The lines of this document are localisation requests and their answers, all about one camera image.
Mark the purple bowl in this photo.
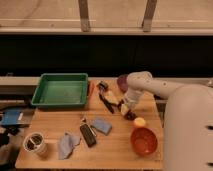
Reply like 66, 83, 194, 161
117, 74, 128, 93

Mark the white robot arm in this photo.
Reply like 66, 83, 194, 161
123, 71, 213, 171

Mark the orange bowl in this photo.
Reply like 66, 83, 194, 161
130, 127, 158, 156

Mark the blue crumpled cloth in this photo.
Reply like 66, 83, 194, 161
58, 133, 81, 160

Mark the green plastic tray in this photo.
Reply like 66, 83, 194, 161
31, 73, 88, 108

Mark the black remote control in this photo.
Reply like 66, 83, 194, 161
80, 124, 96, 147

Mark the blue box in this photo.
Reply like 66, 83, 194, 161
0, 108, 30, 126

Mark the dark grapes bunch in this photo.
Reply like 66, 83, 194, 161
118, 100, 136, 120

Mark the orange carrot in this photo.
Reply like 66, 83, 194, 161
87, 81, 94, 99

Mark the black handled brush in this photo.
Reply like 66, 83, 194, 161
97, 81, 114, 113

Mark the blue sponge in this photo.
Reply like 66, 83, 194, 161
91, 118, 112, 135

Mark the small orange fruit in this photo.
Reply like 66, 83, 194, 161
133, 117, 146, 128

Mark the yellow banana piece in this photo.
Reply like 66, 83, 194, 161
105, 91, 119, 105

